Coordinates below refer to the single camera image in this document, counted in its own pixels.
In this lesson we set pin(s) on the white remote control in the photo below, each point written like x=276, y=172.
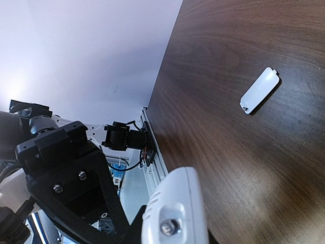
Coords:
x=175, y=211

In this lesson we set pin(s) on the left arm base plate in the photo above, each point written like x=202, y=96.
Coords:
x=150, y=150

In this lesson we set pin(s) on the aluminium front rail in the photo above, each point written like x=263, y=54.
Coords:
x=155, y=169

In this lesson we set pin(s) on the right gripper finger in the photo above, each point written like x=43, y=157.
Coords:
x=133, y=232

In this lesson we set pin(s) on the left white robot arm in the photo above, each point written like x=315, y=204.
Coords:
x=23, y=122

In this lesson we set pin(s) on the white battery cover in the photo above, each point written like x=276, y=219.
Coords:
x=259, y=90

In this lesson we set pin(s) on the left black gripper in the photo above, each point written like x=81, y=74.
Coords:
x=76, y=187

